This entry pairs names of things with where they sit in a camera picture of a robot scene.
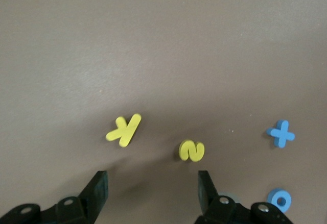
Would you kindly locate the yellow letter s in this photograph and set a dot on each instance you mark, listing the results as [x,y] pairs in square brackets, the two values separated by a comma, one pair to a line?
[198,155]

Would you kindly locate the blue letter x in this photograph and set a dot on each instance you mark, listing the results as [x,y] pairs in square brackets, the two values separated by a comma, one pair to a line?
[281,134]

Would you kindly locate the yellow letter k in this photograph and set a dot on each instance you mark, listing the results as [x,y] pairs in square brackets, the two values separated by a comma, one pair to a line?
[127,132]

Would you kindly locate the blue letter o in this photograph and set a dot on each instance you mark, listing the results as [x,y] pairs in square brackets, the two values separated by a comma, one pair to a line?
[272,196]

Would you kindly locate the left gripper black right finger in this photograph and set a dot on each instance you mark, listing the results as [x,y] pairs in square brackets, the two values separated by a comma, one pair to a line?
[209,208]

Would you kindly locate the brown table cover sheet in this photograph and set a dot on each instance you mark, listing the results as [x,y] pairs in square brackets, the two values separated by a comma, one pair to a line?
[153,55]

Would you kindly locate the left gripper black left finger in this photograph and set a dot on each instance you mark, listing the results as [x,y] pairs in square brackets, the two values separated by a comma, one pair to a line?
[87,203]

